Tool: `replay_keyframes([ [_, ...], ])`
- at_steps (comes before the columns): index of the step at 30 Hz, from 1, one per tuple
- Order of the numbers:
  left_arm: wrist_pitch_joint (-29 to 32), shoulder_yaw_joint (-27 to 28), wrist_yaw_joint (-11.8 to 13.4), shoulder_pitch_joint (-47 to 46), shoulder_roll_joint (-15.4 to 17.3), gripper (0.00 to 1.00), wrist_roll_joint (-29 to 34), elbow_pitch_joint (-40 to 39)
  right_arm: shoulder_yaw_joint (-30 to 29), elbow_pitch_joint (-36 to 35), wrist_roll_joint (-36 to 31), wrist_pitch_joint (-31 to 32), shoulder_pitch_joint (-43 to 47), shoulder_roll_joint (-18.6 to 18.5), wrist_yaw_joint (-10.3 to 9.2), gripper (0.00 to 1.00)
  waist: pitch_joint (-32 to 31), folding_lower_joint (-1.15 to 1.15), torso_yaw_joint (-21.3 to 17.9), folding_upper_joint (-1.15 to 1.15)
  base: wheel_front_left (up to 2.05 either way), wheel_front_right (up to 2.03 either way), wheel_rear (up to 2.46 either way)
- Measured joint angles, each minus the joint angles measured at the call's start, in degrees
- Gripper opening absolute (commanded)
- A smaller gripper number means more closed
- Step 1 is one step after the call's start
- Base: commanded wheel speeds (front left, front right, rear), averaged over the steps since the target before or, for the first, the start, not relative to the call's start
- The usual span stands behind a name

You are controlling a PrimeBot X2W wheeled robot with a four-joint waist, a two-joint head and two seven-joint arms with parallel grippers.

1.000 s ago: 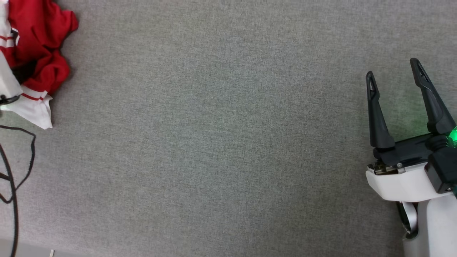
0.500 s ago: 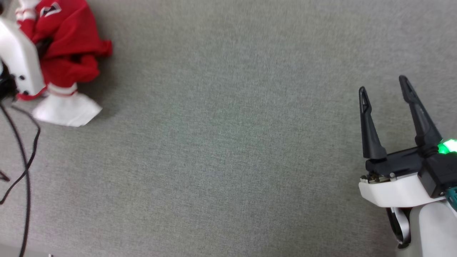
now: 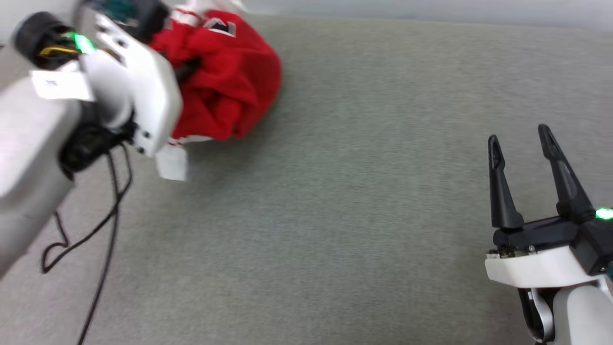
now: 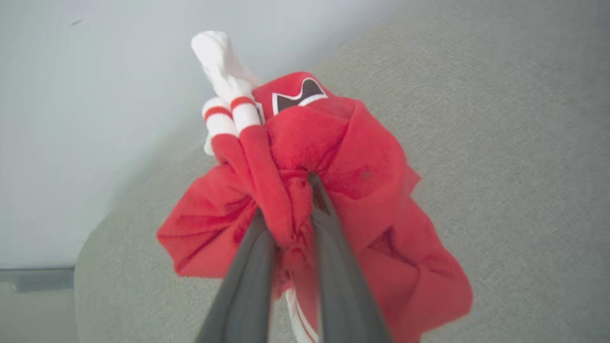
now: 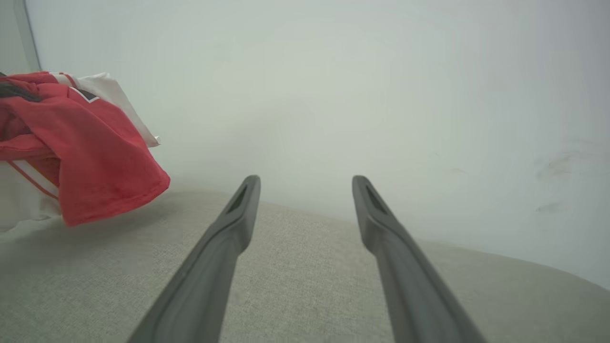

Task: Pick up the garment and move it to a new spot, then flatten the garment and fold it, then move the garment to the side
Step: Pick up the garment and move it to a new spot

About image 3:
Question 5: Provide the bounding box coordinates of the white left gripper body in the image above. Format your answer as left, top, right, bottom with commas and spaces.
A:
13, 11, 183, 159

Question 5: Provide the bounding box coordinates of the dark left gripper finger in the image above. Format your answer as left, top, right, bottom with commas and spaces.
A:
173, 57, 201, 82

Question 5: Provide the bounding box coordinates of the red white basketball jersey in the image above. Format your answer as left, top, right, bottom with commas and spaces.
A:
149, 0, 283, 183

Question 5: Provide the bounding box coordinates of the white paper label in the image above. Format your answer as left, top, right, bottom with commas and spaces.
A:
30, 69, 95, 102

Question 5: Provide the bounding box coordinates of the thin black cable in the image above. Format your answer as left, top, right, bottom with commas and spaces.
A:
40, 142, 134, 275
77, 149, 119, 345

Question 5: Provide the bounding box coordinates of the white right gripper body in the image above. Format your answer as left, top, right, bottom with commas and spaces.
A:
485, 217, 613, 289

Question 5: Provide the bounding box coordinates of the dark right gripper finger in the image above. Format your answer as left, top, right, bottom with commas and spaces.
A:
488, 135, 525, 230
537, 124, 595, 223

